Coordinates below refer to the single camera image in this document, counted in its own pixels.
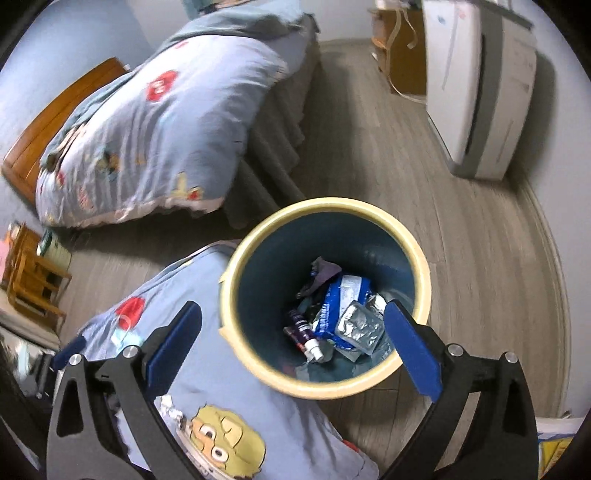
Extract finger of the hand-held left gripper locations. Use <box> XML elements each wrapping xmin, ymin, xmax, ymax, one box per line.
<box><xmin>52</xmin><ymin>336</ymin><xmax>88</xmax><ymax>371</ymax></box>

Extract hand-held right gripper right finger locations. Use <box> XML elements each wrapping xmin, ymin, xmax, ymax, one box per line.
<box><xmin>379</xmin><ymin>299</ymin><xmax>540</xmax><ymax>480</ymax></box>

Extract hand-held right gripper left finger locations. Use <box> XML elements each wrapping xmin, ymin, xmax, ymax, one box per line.
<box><xmin>46</xmin><ymin>300</ymin><xmax>204</xmax><ymax>480</ymax></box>

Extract silver foil packet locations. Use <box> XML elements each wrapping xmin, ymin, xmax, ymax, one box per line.
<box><xmin>335</xmin><ymin>300</ymin><xmax>386</xmax><ymax>356</ymax></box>

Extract blue tissue packet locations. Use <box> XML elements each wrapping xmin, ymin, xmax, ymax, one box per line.
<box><xmin>314</xmin><ymin>274</ymin><xmax>372</xmax><ymax>349</ymax></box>

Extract purple tube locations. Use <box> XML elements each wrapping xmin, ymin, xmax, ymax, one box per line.
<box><xmin>284</xmin><ymin>309</ymin><xmax>326</xmax><ymax>363</ymax></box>

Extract dark purple wrapper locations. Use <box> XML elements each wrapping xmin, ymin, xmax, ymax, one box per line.
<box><xmin>295</xmin><ymin>258</ymin><xmax>343</xmax><ymax>298</ymax></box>

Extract yellow rimmed trash bin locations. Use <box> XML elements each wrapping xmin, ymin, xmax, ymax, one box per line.
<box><xmin>218</xmin><ymin>197</ymin><xmax>432</xmax><ymax>400</ymax></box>

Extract light blue wrapper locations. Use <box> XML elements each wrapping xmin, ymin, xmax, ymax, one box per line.
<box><xmin>111</xmin><ymin>318</ymin><xmax>144</xmax><ymax>347</ymax></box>

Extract blue printed blanket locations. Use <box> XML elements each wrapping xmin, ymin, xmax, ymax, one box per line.
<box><xmin>76</xmin><ymin>240</ymin><xmax>379</xmax><ymax>480</ymax></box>

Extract crumpled foil wrapper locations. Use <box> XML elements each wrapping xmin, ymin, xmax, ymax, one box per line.
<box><xmin>159</xmin><ymin>394</ymin><xmax>190</xmax><ymax>428</ymax></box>

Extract wooden chair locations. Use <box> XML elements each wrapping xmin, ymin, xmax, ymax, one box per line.
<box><xmin>0</xmin><ymin>222</ymin><xmax>74</xmax><ymax>333</ymax></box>

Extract small green bin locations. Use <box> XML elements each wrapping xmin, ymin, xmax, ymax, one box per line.
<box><xmin>37</xmin><ymin>228</ymin><xmax>72</xmax><ymax>268</ymax></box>

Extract picture book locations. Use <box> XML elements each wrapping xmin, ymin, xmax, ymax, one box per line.
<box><xmin>536</xmin><ymin>415</ymin><xmax>585</xmax><ymax>480</ymax></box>

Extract bed with blue quilt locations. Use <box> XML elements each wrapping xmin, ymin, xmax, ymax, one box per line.
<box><xmin>36</xmin><ymin>0</ymin><xmax>319</xmax><ymax>229</ymax></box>

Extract wooden bed headboard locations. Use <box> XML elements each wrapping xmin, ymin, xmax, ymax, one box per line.
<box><xmin>1</xmin><ymin>58</ymin><xmax>132</xmax><ymax>206</ymax></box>

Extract grey bed skirt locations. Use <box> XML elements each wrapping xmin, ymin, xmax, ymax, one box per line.
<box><xmin>224</xmin><ymin>41</ymin><xmax>324</xmax><ymax>232</ymax></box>

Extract white grey appliance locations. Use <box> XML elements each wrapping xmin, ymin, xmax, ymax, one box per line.
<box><xmin>422</xmin><ymin>0</ymin><xmax>539</xmax><ymax>181</ymax></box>

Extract wooden nightstand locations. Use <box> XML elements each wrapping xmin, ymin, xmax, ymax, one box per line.
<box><xmin>372</xmin><ymin>7</ymin><xmax>428</xmax><ymax>95</ymax></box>

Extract white cable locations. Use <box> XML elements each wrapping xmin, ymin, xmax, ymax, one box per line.
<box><xmin>385</xmin><ymin>9</ymin><xmax>428</xmax><ymax>104</ymax></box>

